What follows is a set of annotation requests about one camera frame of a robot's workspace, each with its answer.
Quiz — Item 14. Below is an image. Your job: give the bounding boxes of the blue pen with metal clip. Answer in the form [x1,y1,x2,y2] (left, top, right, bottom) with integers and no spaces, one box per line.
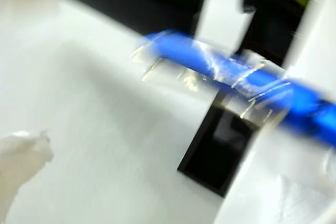
[130,29,336,149]

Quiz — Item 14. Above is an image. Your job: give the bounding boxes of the crumpled white tissue paper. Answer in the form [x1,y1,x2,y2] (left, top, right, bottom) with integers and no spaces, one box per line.
[272,174,336,224]

